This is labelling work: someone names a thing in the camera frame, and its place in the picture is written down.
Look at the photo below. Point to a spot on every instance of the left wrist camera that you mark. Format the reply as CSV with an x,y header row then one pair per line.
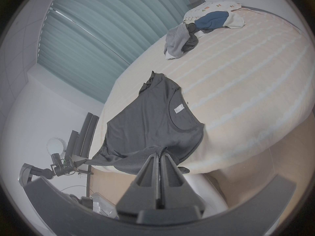
x,y
56,159

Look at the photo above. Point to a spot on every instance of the white printed pillow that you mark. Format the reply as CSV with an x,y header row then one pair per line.
x,y
216,6

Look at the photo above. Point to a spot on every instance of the black dressing table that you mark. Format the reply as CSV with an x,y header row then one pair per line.
x,y
72,144

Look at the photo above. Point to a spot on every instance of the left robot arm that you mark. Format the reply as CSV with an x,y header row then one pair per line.
x,y
37,172

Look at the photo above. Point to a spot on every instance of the blue-green curtain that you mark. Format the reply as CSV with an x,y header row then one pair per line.
x,y
78,58
123,16

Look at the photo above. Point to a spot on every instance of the black T-shirt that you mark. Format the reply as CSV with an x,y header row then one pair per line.
x,y
147,122

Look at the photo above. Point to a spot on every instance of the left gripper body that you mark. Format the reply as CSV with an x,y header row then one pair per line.
x,y
69,167

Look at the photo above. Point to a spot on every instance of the grey bedside table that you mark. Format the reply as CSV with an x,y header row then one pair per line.
x,y
195,0

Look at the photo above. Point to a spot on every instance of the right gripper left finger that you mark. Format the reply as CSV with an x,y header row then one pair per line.
x,y
142,190

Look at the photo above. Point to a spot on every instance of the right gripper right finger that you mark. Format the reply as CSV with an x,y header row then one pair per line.
x,y
179,193

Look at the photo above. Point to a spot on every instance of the pile of clothes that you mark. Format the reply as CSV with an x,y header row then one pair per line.
x,y
177,38

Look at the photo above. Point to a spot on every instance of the bed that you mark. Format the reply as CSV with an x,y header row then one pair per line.
x,y
246,82

